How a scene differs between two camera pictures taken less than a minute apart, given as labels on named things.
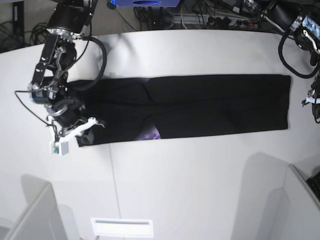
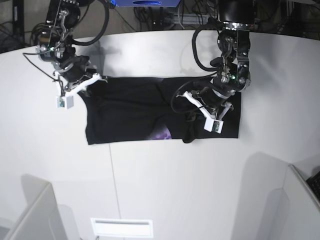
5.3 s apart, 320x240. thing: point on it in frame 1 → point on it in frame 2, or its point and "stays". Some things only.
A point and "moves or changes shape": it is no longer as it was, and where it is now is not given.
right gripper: [312, 98] → [211, 100]
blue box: [147, 3] stays
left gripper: [67, 115] → [74, 70]
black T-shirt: [131, 107] moves or changes shape
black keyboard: [314, 183] stays
